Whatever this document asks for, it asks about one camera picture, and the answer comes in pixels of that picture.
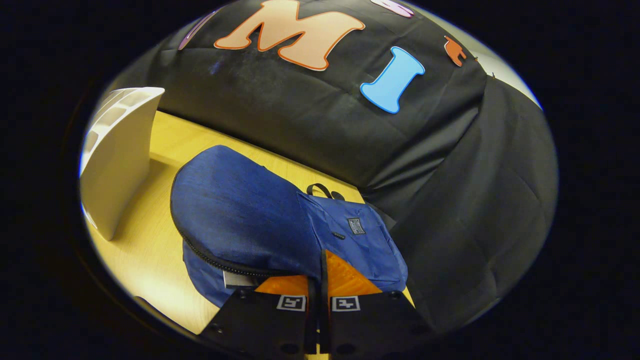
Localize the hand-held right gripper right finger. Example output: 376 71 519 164
318 249 437 359

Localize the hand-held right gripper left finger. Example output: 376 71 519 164
199 273 320 359

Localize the blue schoolbag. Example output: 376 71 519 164
169 144 409 309

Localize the black backdrop cloth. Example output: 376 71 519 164
107 0 559 334

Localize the white bookshelf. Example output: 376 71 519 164
79 86 166 242

